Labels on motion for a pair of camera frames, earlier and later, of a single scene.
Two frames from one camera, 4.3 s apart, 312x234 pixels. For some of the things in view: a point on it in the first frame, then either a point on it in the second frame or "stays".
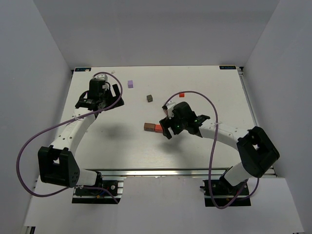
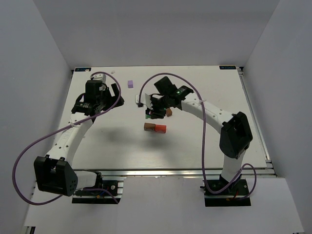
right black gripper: [169, 125] to [156, 107]
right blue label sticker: [227, 67] stays
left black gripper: [110, 98] stays
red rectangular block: [158, 128] stays
